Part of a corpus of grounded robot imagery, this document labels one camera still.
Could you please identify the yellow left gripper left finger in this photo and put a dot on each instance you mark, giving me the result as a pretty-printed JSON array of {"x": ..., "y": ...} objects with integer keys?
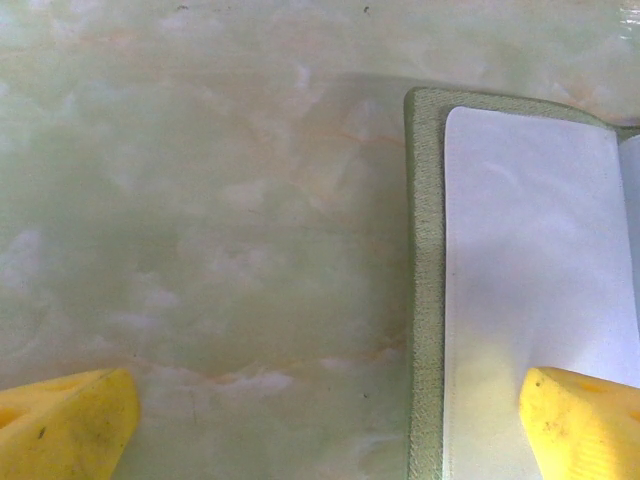
[{"x": 65, "y": 425}]

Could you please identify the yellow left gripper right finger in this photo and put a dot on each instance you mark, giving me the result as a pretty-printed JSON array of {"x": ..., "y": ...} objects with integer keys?
[{"x": 580, "y": 430}]

